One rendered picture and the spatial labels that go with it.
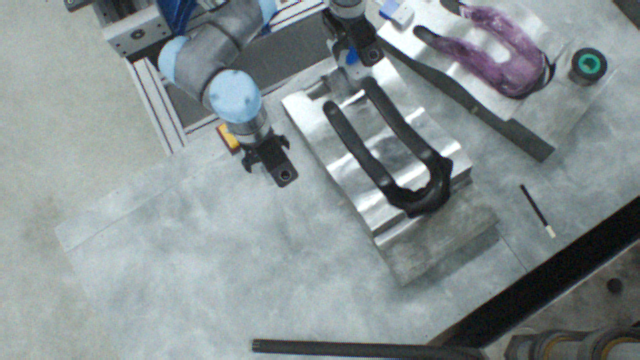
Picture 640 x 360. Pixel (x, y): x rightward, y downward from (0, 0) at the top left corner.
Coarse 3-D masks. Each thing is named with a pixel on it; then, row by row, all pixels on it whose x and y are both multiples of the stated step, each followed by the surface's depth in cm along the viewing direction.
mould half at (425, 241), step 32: (384, 64) 134; (288, 96) 133; (352, 96) 132; (320, 128) 131; (384, 128) 131; (416, 128) 129; (320, 160) 131; (352, 160) 129; (384, 160) 127; (416, 160) 124; (352, 192) 124; (480, 192) 128; (384, 224) 122; (416, 224) 127; (448, 224) 127; (480, 224) 126; (384, 256) 126; (416, 256) 125; (448, 256) 130
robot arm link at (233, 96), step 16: (224, 80) 90; (240, 80) 90; (208, 96) 92; (224, 96) 89; (240, 96) 89; (256, 96) 91; (224, 112) 89; (240, 112) 89; (256, 112) 93; (240, 128) 95; (256, 128) 98
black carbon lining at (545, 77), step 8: (440, 0) 142; (448, 0) 142; (456, 0) 141; (448, 8) 141; (456, 8) 141; (416, 32) 140; (424, 32) 140; (432, 32) 140; (424, 40) 139; (544, 56) 134; (552, 64) 131; (544, 72) 134; (552, 72) 131; (544, 80) 133; (536, 88) 133; (512, 96) 133; (520, 96) 133
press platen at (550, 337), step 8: (560, 328) 103; (544, 336) 103; (552, 336) 102; (560, 336) 102; (568, 336) 102; (576, 336) 102; (584, 336) 103; (536, 344) 103; (544, 344) 102; (552, 344) 102; (528, 352) 106; (536, 352) 102; (544, 352) 102
